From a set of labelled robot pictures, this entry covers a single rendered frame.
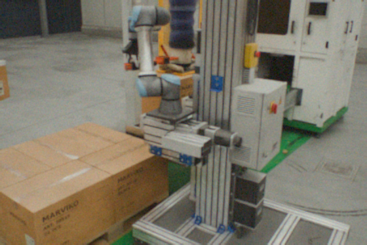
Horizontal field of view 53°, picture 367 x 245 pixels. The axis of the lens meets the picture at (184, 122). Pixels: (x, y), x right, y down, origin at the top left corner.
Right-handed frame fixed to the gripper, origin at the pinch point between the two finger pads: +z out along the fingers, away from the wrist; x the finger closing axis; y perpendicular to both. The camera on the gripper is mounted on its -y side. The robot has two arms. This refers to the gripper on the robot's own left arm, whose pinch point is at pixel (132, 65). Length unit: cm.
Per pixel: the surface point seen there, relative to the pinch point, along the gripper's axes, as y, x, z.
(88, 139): -11, 44, 68
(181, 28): 52, -6, -24
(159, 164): 8, -20, 78
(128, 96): 95, 104, 62
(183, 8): 52, -7, -40
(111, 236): -45, -20, 116
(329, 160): 203, -101, 121
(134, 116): 95, 94, 85
